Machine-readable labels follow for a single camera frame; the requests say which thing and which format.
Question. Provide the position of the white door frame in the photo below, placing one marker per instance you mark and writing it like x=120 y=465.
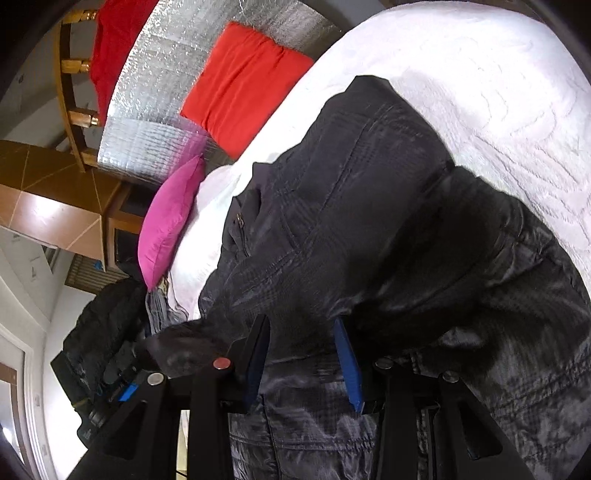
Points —
x=32 y=332

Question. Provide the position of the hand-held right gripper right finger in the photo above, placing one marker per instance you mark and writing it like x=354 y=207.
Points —
x=349 y=369

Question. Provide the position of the black shiny jacket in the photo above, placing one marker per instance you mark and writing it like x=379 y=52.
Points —
x=369 y=240

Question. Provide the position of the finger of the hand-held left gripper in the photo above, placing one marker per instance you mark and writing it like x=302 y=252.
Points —
x=127 y=392

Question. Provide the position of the white textured bedspread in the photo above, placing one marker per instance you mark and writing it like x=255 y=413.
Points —
x=485 y=92

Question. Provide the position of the pink pillow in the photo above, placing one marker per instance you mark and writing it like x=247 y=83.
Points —
x=168 y=221

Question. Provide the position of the silver foil insulation sheet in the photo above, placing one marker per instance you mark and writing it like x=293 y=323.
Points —
x=152 y=92

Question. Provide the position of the red pillow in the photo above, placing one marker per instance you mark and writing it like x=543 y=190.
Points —
x=244 y=87

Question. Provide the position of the woven basket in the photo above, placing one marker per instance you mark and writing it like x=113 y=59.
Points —
x=92 y=274

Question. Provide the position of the black quilted garment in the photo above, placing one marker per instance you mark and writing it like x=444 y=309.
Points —
x=99 y=323

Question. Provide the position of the wooden spindle headboard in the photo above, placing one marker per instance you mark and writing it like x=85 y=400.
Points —
x=69 y=87

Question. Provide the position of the wooden bedside table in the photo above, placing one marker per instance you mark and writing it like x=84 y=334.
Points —
x=51 y=207

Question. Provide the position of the red cloth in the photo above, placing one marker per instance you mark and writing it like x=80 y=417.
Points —
x=117 y=44

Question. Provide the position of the grey cloth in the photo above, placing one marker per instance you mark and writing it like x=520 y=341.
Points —
x=159 y=309

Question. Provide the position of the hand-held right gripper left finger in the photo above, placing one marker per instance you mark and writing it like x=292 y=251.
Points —
x=256 y=364

